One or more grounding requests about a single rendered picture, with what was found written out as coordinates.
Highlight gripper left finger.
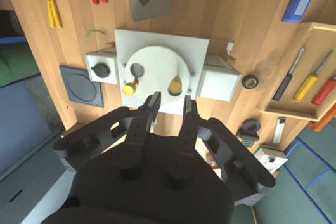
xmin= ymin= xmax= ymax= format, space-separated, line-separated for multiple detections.
xmin=52 ymin=91 xmax=162 ymax=180

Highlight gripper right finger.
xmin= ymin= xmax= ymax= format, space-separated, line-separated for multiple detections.
xmin=163 ymin=94 xmax=276 ymax=194

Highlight white round canopy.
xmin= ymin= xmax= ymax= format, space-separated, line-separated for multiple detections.
xmin=125 ymin=45 xmax=192 ymax=109

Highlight black round button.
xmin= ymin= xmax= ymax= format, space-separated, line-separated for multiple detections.
xmin=93 ymin=62 xmax=111 ymax=79

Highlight dark blue nest tray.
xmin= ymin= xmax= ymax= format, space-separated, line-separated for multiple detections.
xmin=58 ymin=65 xmax=105 ymax=109

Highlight white box with button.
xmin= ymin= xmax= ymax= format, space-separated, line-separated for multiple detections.
xmin=84 ymin=47 xmax=119 ymax=86

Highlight wooden tray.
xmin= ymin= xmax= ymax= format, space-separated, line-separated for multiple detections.
xmin=255 ymin=21 xmax=336 ymax=122

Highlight yellow knob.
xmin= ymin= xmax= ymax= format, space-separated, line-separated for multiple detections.
xmin=121 ymin=79 xmax=140 ymax=96
xmin=167 ymin=76 xmax=183 ymax=96

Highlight white box with green stripe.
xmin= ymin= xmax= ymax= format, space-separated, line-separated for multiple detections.
xmin=195 ymin=53 xmax=242 ymax=103

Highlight grey and yellow clamp meter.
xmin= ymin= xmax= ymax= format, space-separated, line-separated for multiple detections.
xmin=235 ymin=117 xmax=262 ymax=152

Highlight black tape roll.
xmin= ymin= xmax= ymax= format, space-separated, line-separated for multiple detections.
xmin=241 ymin=74 xmax=260 ymax=90

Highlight small white carton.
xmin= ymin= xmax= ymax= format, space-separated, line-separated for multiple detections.
xmin=252 ymin=144 xmax=289 ymax=175

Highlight white marker pen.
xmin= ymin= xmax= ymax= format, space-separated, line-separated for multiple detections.
xmin=271 ymin=117 xmax=287 ymax=145

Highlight orange box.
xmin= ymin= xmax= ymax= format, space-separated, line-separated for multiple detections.
xmin=307 ymin=107 xmax=336 ymax=133

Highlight green bin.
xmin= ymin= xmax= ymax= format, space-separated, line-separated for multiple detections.
xmin=0 ymin=41 xmax=41 ymax=88

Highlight white square base plate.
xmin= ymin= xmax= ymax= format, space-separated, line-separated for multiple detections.
xmin=114 ymin=29 xmax=210 ymax=116

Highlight black-handled screwdriver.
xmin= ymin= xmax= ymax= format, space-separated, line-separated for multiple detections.
xmin=271 ymin=48 xmax=306 ymax=102

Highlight green wire piece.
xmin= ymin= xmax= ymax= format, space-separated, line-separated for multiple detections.
xmin=84 ymin=29 xmax=105 ymax=47

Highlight yellow-handled screwdriver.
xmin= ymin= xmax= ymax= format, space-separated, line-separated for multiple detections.
xmin=292 ymin=49 xmax=333 ymax=103

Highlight red-handled screwdriver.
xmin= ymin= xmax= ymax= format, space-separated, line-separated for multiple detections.
xmin=311 ymin=76 xmax=336 ymax=107

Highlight yellow-handled pliers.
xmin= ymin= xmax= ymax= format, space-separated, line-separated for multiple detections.
xmin=39 ymin=0 xmax=64 ymax=30

